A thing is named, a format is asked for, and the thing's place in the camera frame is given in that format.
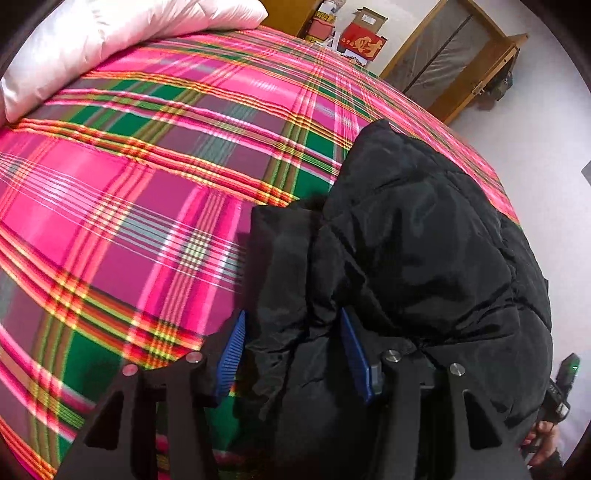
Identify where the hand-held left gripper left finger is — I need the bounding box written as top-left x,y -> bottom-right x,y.
55,309 -> 248,480

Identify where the dark hanging bag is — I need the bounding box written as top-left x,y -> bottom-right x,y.
478,60 -> 516,112

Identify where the red gift box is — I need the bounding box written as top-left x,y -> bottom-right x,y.
341,23 -> 387,66

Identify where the black puffer jacket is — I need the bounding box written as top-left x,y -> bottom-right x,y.
235,119 -> 555,480

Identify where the cardboard box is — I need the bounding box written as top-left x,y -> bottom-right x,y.
352,6 -> 390,38

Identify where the wooden cabinet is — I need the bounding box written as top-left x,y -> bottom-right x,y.
261,0 -> 324,38

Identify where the pale pink pillow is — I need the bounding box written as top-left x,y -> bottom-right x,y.
0,0 -> 269,123

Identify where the pink container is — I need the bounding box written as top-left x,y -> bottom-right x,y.
307,17 -> 336,43

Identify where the wooden frame wardrobe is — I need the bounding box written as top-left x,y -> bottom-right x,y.
379,0 -> 530,125

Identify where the person's right hand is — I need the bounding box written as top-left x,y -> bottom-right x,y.
522,418 -> 565,469

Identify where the pink green plaid bedsheet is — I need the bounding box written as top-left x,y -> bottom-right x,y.
0,25 -> 522,480

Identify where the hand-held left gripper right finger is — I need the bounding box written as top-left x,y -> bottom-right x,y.
339,307 -> 532,480

